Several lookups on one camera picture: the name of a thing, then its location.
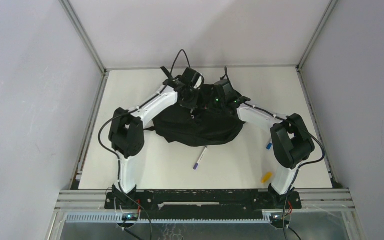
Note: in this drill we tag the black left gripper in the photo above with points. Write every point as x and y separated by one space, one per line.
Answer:
192 104

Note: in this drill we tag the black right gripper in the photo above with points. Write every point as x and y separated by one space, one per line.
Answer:
214 93

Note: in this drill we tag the black backpack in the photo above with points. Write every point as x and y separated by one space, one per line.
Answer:
205 125

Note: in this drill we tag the blue marker pen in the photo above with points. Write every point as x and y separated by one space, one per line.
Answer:
269 145

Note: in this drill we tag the purple marker pen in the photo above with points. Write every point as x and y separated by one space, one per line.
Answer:
199 159

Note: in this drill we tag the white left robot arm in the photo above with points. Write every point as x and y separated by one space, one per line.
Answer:
127 128

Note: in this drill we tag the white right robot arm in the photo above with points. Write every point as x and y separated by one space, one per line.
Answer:
291 142

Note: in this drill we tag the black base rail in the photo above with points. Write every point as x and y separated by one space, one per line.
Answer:
202 205

